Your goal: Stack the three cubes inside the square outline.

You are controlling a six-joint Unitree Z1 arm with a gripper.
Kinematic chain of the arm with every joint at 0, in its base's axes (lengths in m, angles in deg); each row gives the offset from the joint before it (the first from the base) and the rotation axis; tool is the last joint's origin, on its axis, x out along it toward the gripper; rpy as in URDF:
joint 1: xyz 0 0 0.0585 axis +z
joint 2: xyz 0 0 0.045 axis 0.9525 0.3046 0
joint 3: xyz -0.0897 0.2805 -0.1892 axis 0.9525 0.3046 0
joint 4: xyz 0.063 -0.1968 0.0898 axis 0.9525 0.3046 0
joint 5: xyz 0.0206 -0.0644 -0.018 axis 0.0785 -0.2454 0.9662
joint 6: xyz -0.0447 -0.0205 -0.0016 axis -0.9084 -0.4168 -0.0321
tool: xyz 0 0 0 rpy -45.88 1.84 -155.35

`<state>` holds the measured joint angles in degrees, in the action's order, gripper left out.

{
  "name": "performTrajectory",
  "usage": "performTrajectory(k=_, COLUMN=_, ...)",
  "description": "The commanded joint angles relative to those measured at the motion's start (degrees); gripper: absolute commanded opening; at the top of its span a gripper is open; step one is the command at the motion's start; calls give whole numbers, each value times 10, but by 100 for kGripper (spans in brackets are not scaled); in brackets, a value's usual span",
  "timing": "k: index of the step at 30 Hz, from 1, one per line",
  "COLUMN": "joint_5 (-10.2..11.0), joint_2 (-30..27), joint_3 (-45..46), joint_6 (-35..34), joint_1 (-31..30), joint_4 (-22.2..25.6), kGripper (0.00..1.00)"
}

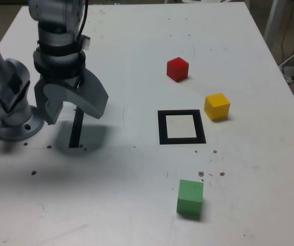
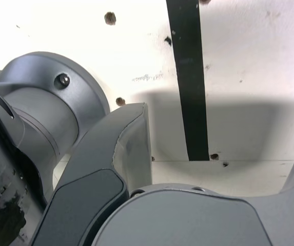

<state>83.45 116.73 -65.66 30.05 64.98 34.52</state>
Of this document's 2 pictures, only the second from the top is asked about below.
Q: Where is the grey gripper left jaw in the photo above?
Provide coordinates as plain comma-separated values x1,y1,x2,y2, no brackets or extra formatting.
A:
31,102,153,246

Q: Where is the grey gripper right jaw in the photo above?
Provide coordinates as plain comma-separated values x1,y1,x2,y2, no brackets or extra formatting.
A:
92,143,294,246

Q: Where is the black tape strip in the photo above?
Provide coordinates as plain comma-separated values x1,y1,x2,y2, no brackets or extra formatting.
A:
166,0,211,161

